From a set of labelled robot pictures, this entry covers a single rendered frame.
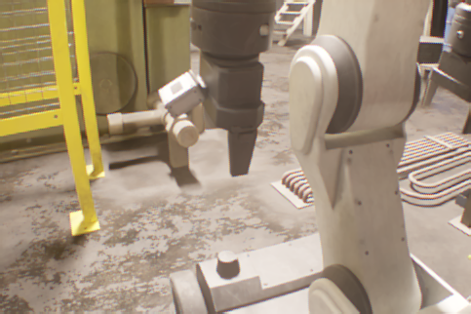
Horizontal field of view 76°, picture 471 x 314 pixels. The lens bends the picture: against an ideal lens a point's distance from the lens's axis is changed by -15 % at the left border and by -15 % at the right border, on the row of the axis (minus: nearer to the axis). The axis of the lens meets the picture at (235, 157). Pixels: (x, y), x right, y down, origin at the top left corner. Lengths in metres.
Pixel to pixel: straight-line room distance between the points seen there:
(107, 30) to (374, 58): 1.68
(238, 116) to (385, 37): 0.23
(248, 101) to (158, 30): 1.68
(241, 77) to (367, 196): 0.27
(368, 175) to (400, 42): 0.20
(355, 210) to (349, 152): 0.08
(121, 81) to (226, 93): 1.64
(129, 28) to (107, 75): 0.28
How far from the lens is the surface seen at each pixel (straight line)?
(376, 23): 0.45
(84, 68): 1.54
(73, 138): 1.18
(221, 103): 0.36
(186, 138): 1.45
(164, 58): 2.05
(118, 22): 1.99
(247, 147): 0.38
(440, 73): 0.68
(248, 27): 0.34
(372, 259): 0.54
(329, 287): 0.54
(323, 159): 0.49
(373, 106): 0.48
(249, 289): 0.72
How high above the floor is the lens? 0.71
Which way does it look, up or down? 24 degrees down
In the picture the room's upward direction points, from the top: straight up
